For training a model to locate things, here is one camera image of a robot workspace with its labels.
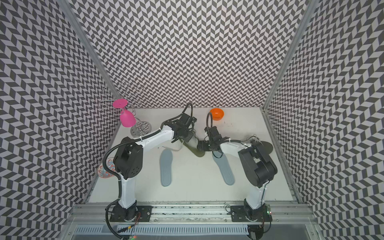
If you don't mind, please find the olive green sandal with laces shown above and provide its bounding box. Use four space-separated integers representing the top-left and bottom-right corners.
162 136 205 158

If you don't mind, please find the grey-blue insole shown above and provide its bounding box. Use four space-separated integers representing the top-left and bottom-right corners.
212 152 235 186
160 149 173 187

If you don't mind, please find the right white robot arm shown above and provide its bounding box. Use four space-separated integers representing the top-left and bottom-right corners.
197 127 278 222

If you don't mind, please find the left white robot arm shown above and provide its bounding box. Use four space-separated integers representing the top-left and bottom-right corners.
102 113 197 222

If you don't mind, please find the orange bowl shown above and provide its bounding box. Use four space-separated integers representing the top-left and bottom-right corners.
210 108 225 121

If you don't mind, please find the pink plastic wine glass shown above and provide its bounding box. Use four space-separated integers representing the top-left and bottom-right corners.
113 99 137 128

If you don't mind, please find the silver wire glass rack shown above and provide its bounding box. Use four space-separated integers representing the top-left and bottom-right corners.
98 86 152 137

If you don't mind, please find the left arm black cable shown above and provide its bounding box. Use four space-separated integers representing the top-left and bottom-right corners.
102 136 160 199

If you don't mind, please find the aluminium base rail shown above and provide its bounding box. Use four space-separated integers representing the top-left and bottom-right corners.
64 202 319 240

